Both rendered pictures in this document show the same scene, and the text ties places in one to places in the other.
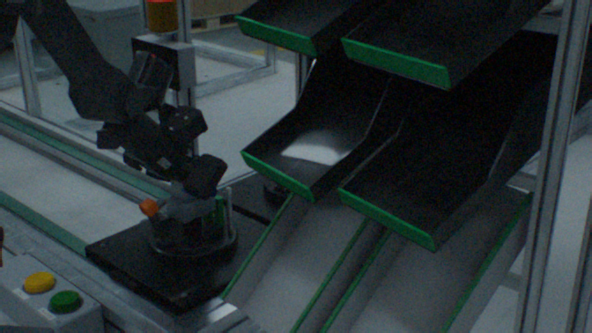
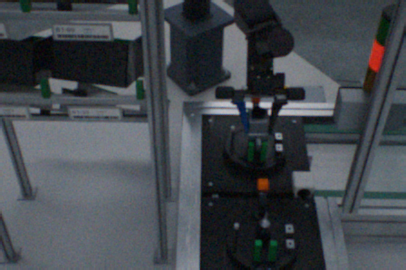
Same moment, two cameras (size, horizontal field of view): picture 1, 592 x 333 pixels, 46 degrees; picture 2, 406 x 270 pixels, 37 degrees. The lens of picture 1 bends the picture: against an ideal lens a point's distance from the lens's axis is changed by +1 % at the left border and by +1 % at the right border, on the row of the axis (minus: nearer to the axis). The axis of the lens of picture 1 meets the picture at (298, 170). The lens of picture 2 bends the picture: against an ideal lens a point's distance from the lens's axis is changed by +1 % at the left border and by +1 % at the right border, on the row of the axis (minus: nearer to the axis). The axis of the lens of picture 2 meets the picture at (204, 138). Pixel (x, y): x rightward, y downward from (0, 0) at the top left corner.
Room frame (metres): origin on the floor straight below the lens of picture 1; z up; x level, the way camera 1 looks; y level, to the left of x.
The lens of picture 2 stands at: (1.58, -0.56, 1.95)
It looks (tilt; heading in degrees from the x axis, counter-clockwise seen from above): 45 degrees down; 137
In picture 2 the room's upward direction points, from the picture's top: 1 degrees clockwise
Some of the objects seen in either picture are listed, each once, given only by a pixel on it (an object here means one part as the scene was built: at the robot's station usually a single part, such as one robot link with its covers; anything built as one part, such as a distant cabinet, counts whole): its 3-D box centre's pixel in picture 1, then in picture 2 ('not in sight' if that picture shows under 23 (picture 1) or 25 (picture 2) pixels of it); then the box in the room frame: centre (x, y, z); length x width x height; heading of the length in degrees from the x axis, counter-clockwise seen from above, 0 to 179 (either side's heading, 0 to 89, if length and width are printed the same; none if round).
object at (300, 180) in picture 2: not in sight; (302, 185); (1.10, 0.17, 0.97); 0.05 x 0.05 x 0.04; 48
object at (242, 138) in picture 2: (193, 238); (255, 148); (0.96, 0.16, 0.98); 0.14 x 0.14 x 0.02
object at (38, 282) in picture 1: (39, 284); not in sight; (0.86, 0.37, 0.96); 0.04 x 0.04 x 0.02
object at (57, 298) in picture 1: (65, 303); not in sight; (0.81, 0.32, 0.96); 0.04 x 0.04 x 0.02
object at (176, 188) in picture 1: (195, 189); (257, 126); (0.97, 0.16, 1.06); 0.08 x 0.04 x 0.07; 138
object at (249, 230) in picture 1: (193, 248); (254, 154); (0.96, 0.16, 0.96); 0.24 x 0.24 x 0.02; 48
